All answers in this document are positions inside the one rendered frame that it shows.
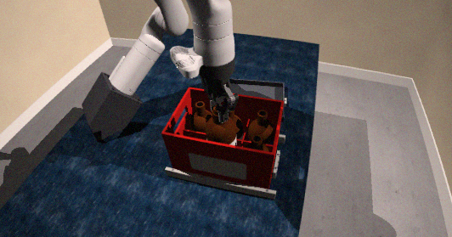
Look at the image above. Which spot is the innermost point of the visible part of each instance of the red crate with dividers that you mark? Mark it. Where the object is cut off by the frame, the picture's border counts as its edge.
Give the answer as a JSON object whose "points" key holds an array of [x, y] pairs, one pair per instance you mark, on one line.
{"points": [[189, 151]]}

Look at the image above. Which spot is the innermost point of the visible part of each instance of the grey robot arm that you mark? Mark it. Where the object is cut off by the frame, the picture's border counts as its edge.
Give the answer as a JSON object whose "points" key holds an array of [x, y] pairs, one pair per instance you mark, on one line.
{"points": [[213, 41]]}

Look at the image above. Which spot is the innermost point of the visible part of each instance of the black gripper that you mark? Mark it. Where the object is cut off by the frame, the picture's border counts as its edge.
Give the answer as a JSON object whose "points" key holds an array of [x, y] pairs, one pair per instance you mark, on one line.
{"points": [[219, 89]]}

